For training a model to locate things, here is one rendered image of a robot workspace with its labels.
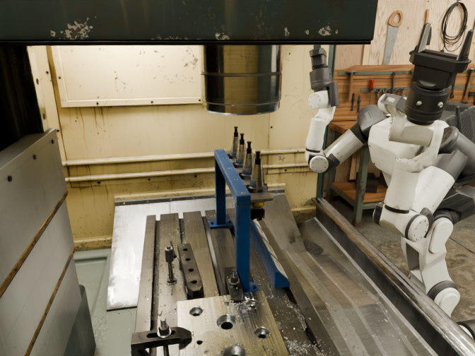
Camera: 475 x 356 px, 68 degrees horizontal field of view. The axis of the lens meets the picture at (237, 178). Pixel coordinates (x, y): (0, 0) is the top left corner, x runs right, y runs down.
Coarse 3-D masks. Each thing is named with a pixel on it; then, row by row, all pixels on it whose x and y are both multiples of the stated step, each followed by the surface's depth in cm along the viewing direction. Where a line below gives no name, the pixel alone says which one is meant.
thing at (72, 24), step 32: (0, 0) 47; (32, 0) 48; (64, 0) 49; (96, 0) 49; (128, 0) 50; (160, 0) 51; (192, 0) 52; (224, 0) 52; (256, 0) 53; (288, 0) 54; (320, 0) 55; (352, 0) 56; (0, 32) 48; (32, 32) 49; (64, 32) 50; (96, 32) 51; (128, 32) 52; (160, 32) 52; (192, 32) 53; (224, 32) 54; (256, 32) 55; (288, 32) 56; (320, 32) 57; (352, 32) 58
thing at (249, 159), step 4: (252, 152) 111; (248, 156) 109; (252, 156) 110; (244, 160) 111; (248, 160) 110; (252, 160) 110; (244, 164) 111; (248, 164) 110; (252, 164) 110; (244, 168) 111; (248, 168) 110; (244, 172) 111; (248, 172) 110
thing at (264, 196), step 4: (260, 192) 100; (264, 192) 100; (268, 192) 100; (252, 196) 97; (256, 196) 97; (260, 196) 97; (264, 196) 97; (268, 196) 97; (272, 196) 97; (252, 200) 95; (256, 200) 95; (260, 200) 95; (264, 200) 96; (268, 200) 96; (272, 200) 96
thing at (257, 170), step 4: (256, 164) 99; (260, 164) 99; (252, 168) 100; (256, 168) 99; (260, 168) 99; (252, 172) 100; (256, 172) 100; (260, 172) 100; (252, 176) 100; (256, 176) 100; (260, 176) 100; (252, 180) 101; (256, 180) 100; (260, 180) 100; (252, 184) 101; (256, 184) 100; (260, 184) 100; (264, 184) 102
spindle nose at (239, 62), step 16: (208, 48) 62; (224, 48) 60; (240, 48) 60; (256, 48) 60; (272, 48) 62; (208, 64) 63; (224, 64) 61; (240, 64) 61; (256, 64) 61; (272, 64) 63; (208, 80) 64; (224, 80) 62; (240, 80) 62; (256, 80) 62; (272, 80) 64; (208, 96) 65; (224, 96) 63; (240, 96) 63; (256, 96) 63; (272, 96) 65; (224, 112) 64; (240, 112) 64; (256, 112) 64
